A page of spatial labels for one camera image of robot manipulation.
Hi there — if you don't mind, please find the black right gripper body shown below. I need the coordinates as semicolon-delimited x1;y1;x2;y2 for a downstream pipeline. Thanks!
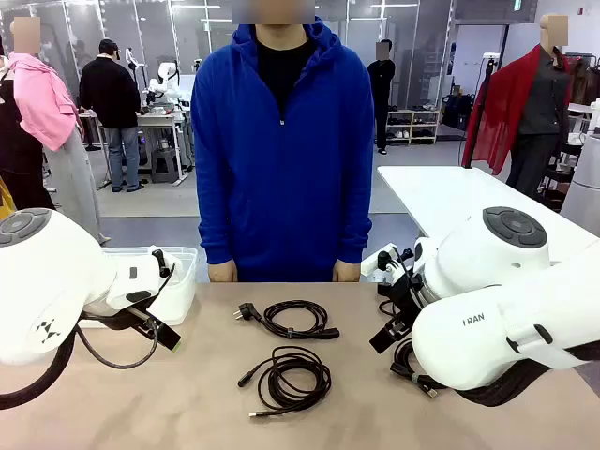
386;269;426;329

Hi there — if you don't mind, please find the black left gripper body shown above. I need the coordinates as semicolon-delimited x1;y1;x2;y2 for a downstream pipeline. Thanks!
82;307;156;332

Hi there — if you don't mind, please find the braided black USB cable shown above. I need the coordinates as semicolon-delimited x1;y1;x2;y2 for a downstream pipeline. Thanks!
390;337;441;400

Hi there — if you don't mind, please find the thin black power cable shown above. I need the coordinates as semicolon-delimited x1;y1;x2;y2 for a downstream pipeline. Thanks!
232;299;341;339

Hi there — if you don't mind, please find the smooth black USB extension cable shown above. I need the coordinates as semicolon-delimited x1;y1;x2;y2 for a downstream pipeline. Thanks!
237;345;333;419

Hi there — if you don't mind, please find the person's right forearm blue sleeve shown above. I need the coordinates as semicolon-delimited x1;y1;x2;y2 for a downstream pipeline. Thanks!
196;172;238;266

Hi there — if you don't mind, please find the person's left forearm blue sleeve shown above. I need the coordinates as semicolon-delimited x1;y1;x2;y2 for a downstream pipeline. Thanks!
335;172;375;266

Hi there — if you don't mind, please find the person's left hand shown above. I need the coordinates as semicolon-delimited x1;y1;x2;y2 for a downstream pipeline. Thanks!
332;261;361;283

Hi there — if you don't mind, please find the person's right hand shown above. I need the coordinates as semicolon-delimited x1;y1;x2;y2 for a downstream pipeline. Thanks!
208;261;238;283

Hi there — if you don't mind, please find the clear plastic storage box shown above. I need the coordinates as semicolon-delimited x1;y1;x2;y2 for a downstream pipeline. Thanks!
77;247;198;327

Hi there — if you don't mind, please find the white table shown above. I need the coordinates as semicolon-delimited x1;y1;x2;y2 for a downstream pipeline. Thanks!
376;165;600;263

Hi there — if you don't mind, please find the person in blue hoodie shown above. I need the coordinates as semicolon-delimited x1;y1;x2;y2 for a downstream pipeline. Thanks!
190;11;376;283

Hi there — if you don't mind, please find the low wooden shoe rack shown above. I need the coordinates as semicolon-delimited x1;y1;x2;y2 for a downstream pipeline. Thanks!
386;109;442;145

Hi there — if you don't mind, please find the black luggage bag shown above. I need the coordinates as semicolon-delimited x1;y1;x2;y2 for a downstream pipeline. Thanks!
442;92;475;131

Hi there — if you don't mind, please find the distant person in black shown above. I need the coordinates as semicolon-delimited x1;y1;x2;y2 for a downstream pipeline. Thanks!
367;39;398;156

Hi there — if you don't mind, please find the white desk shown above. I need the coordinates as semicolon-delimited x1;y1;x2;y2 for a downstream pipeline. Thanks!
77;108;196;188

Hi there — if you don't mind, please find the white rounded machine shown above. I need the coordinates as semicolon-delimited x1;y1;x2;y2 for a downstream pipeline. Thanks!
560;132;600;231

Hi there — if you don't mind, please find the person in black jacket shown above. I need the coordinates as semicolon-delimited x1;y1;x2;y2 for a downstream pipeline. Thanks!
78;38;145;193

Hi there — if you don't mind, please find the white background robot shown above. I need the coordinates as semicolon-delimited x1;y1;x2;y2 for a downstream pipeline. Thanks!
142;58;182;102

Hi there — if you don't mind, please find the clothes rack with dark garments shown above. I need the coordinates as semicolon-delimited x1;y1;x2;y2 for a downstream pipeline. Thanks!
562;51;600;107

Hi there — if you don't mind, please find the left gripper thin black cable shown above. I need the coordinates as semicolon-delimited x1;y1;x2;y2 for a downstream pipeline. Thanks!
77;322;160;371

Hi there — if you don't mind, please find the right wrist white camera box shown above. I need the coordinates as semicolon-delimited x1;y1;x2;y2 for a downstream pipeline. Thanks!
360;242;399;278

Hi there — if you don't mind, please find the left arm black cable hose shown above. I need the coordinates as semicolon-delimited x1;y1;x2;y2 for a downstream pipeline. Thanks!
0;327;80;412

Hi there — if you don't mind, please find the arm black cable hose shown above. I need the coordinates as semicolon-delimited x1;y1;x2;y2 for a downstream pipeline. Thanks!
0;327;80;412
457;344;600;408

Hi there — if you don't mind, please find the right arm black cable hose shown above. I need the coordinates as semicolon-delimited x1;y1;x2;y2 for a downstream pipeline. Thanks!
457;344;600;408

